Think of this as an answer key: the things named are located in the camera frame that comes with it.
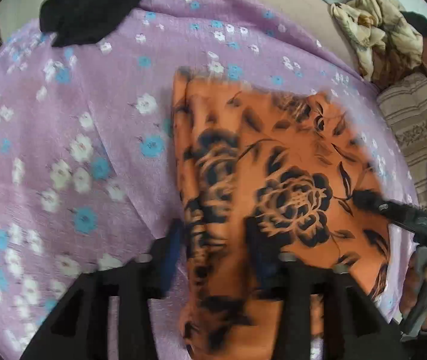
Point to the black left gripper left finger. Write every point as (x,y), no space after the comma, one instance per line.
(77,326)

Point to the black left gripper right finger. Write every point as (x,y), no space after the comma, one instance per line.
(352,326)

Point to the orange black floral garment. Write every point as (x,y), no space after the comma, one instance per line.
(291,165)

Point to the beige striped pillow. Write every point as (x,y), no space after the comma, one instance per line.
(404,108)

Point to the purple floral bedsheet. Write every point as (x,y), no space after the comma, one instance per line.
(87,167)

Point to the cream brown floral blanket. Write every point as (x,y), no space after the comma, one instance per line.
(387,47)

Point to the black cloth bundle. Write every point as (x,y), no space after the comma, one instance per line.
(82,22)

